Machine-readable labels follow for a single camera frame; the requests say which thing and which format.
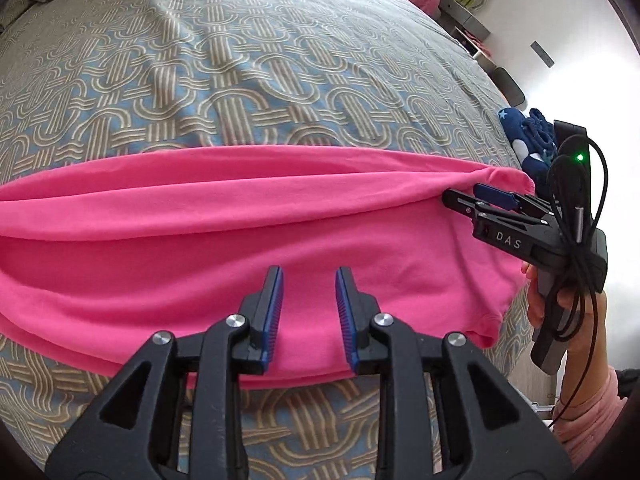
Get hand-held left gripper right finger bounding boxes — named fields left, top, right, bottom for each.
left=334, top=266, right=576, bottom=480

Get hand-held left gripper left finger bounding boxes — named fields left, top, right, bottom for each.
left=44, top=265, right=286, bottom=480

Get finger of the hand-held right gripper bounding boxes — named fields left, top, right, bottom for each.
left=442, top=187, right=501, bottom=222
left=472, top=183, right=553, bottom=218

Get pink pants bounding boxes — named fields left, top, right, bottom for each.
left=0, top=145, right=536, bottom=391

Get person's right hand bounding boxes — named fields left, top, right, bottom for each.
left=521, top=261, right=608, bottom=378

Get navy star print garment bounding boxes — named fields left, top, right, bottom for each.
left=499, top=106, right=560, bottom=177

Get grey chair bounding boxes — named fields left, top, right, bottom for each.
left=492, top=66, right=526, bottom=106

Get grey desk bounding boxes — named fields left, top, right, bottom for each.
left=437, top=0, right=493, bottom=45

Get patterned grey blue bedspread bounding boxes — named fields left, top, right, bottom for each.
left=0, top=0, right=556, bottom=480

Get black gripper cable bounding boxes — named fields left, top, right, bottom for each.
left=547, top=135, right=610, bottom=428

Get grey wall switch plate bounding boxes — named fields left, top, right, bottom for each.
left=530, top=41, right=556, bottom=67

